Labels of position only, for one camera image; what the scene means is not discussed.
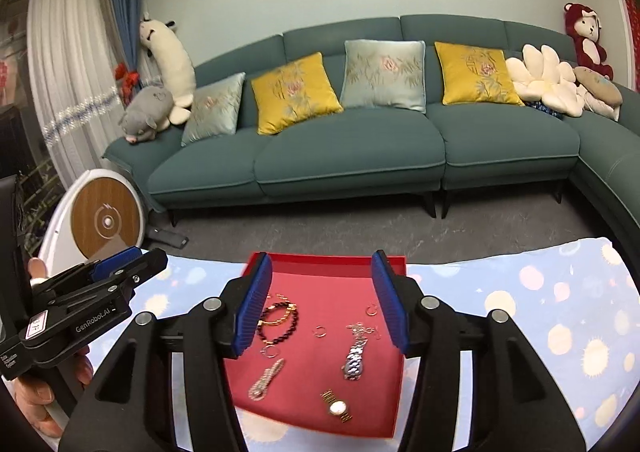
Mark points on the grey plush animal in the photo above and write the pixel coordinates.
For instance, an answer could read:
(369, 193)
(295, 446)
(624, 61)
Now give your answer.
(145, 114)

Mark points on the teal sofa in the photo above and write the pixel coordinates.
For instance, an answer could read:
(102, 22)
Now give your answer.
(350, 157)

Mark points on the gold wristwatch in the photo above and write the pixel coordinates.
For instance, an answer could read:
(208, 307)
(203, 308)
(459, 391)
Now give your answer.
(336, 406)

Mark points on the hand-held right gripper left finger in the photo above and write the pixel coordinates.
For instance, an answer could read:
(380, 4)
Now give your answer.
(252, 304)

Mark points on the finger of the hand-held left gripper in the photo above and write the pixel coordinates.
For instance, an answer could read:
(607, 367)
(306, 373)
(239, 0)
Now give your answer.
(120, 292)
(115, 262)

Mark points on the red box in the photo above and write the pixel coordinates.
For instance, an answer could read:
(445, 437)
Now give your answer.
(320, 367)

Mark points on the silver wristwatch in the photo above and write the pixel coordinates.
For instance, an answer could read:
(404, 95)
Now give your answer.
(355, 359)

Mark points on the white exercise bike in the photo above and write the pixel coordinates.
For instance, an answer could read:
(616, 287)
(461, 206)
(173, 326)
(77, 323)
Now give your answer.
(105, 219)

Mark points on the red curtain ornament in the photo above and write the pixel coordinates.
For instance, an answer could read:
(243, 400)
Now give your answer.
(127, 77)

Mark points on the person's left hand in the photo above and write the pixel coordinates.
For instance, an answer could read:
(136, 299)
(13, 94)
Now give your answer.
(32, 402)

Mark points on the blue curtain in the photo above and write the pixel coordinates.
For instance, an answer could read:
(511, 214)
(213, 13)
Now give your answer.
(125, 7)

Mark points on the white cow plush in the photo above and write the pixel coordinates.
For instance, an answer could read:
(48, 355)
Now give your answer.
(170, 62)

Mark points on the white plush cushion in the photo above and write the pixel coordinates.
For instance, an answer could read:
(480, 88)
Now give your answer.
(592, 106)

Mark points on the red wall hanging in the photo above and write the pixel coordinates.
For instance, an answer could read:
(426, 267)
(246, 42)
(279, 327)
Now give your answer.
(631, 12)

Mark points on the blue patterned cushion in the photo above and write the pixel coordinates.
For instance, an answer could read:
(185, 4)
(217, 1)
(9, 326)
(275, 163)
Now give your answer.
(542, 108)

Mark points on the light blue embroidered cushion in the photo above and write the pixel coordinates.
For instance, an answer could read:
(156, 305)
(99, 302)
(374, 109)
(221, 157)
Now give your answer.
(382, 74)

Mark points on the red monkey plush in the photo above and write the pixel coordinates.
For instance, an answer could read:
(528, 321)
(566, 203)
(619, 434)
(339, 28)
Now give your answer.
(582, 52)

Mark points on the white sheer curtain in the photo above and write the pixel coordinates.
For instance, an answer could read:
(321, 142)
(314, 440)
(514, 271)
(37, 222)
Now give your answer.
(65, 57)

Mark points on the silver hoop earring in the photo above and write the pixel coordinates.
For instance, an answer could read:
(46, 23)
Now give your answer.
(261, 352)

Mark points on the silver tinsel curtain tie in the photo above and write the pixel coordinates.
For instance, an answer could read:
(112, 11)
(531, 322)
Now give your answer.
(75, 114)

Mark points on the white flower cushion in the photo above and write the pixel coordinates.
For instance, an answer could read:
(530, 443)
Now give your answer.
(545, 77)

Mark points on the brown plush cushion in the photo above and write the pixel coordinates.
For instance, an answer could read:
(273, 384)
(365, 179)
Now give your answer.
(597, 84)

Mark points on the grey-blue embroidered cushion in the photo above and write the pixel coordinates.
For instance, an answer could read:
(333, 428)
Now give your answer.
(212, 109)

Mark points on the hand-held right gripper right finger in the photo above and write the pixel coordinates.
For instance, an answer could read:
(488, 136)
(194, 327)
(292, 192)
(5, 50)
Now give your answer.
(392, 302)

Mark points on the yellow embroidered cushion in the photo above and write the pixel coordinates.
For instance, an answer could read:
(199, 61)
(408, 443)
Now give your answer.
(472, 74)
(292, 92)

